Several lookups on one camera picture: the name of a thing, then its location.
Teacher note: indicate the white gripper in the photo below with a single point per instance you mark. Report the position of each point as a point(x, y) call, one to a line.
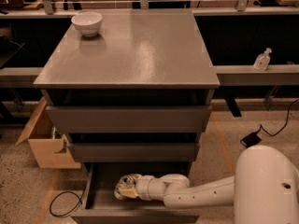
point(142, 186)

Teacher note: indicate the silver 7up can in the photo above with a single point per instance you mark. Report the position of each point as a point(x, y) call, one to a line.
point(126, 182)

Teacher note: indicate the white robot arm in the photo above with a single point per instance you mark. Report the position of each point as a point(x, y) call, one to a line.
point(263, 190)

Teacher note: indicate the open bottom grey drawer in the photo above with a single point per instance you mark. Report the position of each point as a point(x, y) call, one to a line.
point(100, 206)

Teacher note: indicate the middle grey drawer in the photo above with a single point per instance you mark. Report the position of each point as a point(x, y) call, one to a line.
point(133, 152)

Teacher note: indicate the top grey drawer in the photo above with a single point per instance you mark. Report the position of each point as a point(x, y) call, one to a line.
point(178, 119)

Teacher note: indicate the grey drawer cabinet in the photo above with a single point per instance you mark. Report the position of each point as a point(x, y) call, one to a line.
point(141, 58)

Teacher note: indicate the open cardboard box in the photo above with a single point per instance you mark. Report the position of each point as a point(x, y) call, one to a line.
point(49, 149)

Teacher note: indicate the black power adapter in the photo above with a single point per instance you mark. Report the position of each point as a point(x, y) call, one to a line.
point(250, 140)

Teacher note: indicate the white ceramic bowl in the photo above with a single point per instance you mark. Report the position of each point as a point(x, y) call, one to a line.
point(88, 23)

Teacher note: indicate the grey long bench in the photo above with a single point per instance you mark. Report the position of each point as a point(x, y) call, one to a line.
point(228, 75)

